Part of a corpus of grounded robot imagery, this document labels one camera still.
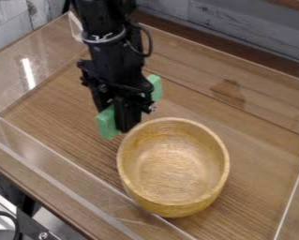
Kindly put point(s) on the light wooden bowl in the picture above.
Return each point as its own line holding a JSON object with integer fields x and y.
{"x": 174, "y": 166}

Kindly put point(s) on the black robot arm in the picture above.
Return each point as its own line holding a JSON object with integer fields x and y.
{"x": 106, "y": 18}

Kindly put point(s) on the black metal table frame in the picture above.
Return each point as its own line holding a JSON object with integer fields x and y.
{"x": 39, "y": 223}

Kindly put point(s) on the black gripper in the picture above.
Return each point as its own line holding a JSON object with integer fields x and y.
{"x": 114, "y": 78}

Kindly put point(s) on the clear acrylic tray wall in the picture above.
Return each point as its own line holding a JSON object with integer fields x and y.
{"x": 98, "y": 210}

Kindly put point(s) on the green rectangular block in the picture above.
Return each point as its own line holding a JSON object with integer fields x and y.
{"x": 106, "y": 117}

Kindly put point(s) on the clear acrylic corner bracket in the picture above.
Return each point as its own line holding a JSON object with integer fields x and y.
{"x": 76, "y": 28}

